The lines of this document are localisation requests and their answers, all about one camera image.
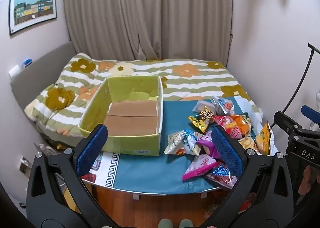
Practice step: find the beige chips bag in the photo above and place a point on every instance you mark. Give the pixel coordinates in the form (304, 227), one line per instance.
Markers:
(246, 143)

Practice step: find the pink red snack bag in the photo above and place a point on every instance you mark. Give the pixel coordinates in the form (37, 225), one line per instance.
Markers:
(226, 124)

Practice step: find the green cardboard box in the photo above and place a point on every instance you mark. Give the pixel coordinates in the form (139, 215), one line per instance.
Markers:
(135, 143)

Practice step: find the grey fuzzy slipper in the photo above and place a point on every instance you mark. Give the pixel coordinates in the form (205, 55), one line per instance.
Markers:
(185, 224)
(165, 224)

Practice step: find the blue white yellow snack bag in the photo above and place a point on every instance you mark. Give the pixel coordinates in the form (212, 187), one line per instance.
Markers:
(182, 140)

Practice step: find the white wall socket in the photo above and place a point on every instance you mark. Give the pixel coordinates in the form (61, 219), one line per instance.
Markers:
(25, 164)

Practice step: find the purple snack bag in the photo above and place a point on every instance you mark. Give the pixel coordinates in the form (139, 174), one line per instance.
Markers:
(207, 143)

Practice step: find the framed wall picture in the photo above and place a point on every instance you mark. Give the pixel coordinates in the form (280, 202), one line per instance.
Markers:
(32, 8)

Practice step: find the grey padded headboard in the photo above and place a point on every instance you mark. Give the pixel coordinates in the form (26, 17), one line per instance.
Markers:
(37, 68)

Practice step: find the teal patterned tablecloth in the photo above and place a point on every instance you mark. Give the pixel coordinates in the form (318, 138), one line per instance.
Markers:
(150, 168)

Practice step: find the light blue snack bag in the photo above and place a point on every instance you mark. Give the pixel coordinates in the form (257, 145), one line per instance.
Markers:
(225, 105)

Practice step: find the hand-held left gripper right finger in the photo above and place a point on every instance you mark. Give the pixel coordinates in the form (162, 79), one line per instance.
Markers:
(226, 151)

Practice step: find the blue and white bottle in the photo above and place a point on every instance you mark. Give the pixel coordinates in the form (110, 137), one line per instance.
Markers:
(27, 63)

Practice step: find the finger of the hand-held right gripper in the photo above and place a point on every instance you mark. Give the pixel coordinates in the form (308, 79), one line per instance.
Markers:
(311, 114)
(287, 120)

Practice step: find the white grey snack packet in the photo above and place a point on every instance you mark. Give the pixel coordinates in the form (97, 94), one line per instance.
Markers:
(201, 104)

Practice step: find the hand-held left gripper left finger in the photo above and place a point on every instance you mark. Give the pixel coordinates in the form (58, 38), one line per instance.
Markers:
(91, 150)

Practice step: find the gold snack bag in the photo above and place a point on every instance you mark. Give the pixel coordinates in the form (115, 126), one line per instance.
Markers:
(202, 118)

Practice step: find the beige curtain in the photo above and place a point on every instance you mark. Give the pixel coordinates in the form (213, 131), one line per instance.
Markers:
(150, 18)

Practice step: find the floral striped blanket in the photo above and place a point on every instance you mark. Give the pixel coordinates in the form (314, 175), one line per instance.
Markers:
(200, 80)

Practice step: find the white wall switch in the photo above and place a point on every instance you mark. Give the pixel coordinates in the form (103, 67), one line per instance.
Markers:
(13, 72)

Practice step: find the orange and cream snack bag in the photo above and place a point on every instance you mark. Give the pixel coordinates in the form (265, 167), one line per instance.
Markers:
(240, 123)

